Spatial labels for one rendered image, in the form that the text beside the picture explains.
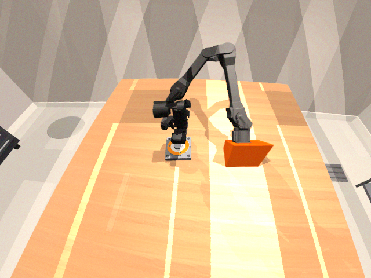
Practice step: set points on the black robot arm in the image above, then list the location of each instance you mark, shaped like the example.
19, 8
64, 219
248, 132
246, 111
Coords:
225, 54

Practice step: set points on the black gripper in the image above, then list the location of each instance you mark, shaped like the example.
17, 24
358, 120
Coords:
181, 125

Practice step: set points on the yellow round plate with orange tab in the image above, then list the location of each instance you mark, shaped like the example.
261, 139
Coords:
176, 152

